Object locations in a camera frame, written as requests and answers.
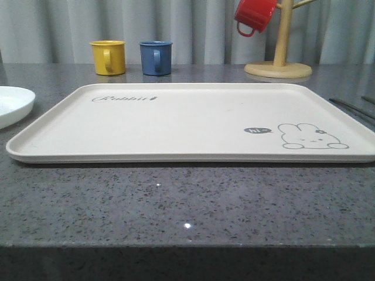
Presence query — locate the silver metal fork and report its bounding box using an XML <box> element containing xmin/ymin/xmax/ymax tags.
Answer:
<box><xmin>329</xmin><ymin>98</ymin><xmax>374</xmax><ymax>120</ymax></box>

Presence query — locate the white round plate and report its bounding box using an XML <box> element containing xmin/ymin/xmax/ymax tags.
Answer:
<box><xmin>1</xmin><ymin>86</ymin><xmax>35</xmax><ymax>129</ymax></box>

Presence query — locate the beige rabbit serving tray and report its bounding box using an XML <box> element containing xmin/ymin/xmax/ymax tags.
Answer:
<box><xmin>6</xmin><ymin>83</ymin><xmax>374</xmax><ymax>163</ymax></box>

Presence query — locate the blue enamel mug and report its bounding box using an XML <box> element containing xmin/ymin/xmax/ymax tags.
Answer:
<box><xmin>139</xmin><ymin>41</ymin><xmax>172</xmax><ymax>76</ymax></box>

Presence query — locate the yellow enamel mug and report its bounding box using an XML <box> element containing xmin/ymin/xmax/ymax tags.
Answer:
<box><xmin>90</xmin><ymin>40</ymin><xmax>126</xmax><ymax>76</ymax></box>

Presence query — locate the wooden mug tree stand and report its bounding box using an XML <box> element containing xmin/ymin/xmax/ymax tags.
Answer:
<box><xmin>244</xmin><ymin>0</ymin><xmax>315</xmax><ymax>78</ymax></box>

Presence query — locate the red enamel mug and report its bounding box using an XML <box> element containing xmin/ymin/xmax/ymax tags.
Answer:
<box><xmin>234</xmin><ymin>0</ymin><xmax>277</xmax><ymax>37</ymax></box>

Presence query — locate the grey curtain backdrop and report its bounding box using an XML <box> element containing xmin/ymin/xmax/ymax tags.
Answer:
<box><xmin>1</xmin><ymin>1</ymin><xmax>374</xmax><ymax>64</ymax></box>

